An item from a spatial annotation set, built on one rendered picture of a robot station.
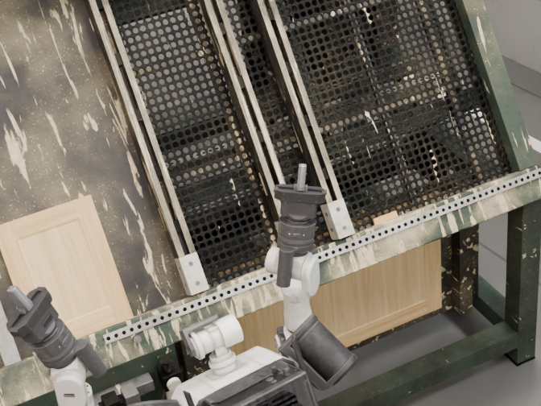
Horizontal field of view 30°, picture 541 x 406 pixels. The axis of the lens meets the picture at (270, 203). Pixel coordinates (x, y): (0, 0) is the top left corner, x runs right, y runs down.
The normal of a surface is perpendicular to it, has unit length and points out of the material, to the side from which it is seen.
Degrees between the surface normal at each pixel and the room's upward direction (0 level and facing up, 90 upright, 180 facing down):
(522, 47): 90
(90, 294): 56
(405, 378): 0
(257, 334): 90
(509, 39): 90
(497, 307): 0
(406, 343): 0
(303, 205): 77
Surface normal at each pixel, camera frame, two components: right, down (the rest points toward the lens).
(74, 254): 0.29, -0.07
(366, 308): 0.43, 0.47
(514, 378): -0.11, -0.83
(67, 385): -0.01, 0.62
